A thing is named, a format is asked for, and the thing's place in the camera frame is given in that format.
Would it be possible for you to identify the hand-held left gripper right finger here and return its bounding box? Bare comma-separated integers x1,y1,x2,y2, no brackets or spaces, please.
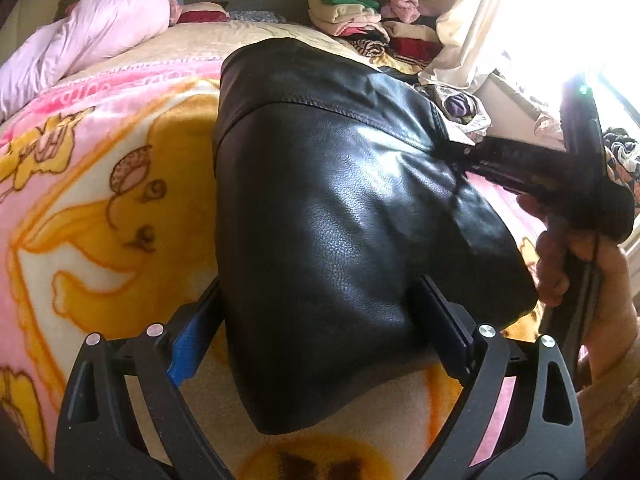
419,274,587,480

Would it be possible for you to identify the beige bedspread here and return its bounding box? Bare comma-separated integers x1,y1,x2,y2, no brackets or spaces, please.
62,21,373,85

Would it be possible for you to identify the black and white patterned cloth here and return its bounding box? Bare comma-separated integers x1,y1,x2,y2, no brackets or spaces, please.
602,127,640,187

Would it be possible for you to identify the red pillow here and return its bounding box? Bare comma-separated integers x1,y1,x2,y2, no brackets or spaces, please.
176,2,229,25

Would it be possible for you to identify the cream curtain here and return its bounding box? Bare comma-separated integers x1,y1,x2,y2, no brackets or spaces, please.
417,0,553,87

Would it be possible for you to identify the blue patterned pillow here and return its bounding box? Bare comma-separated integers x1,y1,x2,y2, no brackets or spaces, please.
227,10,287,25

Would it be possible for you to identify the person's right forearm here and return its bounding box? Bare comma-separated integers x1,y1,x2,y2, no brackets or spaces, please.
575,350,640,480

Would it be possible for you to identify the black leather jacket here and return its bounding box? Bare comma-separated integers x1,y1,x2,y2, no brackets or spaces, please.
212,39,539,436

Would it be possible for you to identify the window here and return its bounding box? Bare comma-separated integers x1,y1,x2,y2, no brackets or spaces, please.
495,0,640,133

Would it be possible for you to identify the person's right hand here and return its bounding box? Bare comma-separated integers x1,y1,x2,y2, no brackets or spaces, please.
516,191,639,392

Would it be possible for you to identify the pink quilted jacket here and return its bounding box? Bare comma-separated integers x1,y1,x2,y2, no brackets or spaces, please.
0,0,174,122

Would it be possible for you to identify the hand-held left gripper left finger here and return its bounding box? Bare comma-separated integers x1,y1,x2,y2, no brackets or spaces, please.
52,279,236,480

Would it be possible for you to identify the pile of folded clothes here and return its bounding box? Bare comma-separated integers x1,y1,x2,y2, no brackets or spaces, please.
306,0,447,70

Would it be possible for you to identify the purple and white cloth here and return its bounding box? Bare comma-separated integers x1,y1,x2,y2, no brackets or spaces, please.
415,82,494,142

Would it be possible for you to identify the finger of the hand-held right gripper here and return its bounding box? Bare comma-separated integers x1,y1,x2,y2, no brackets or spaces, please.
437,137,476,177

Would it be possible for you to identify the pink cartoon printed blanket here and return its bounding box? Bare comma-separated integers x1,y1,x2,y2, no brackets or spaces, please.
0,57,591,480

